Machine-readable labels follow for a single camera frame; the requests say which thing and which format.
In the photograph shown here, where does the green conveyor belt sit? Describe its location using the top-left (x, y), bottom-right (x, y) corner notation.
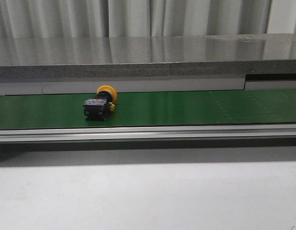
top-left (0, 89), bottom-right (296, 130)

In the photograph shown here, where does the grey stone countertop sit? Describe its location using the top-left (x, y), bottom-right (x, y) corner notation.
top-left (0, 34), bottom-right (296, 81)

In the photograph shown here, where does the yellow mushroom push button switch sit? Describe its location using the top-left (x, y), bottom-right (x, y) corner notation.
top-left (83, 85), bottom-right (117, 121)

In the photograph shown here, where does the aluminium conveyor front rail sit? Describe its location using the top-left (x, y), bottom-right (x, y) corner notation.
top-left (0, 124), bottom-right (296, 143)

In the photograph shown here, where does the grey conveyor back rail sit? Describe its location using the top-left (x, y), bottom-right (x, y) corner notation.
top-left (0, 74), bottom-right (296, 95)

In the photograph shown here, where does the white pleated curtain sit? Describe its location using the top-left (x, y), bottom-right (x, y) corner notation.
top-left (0, 0), bottom-right (296, 38)

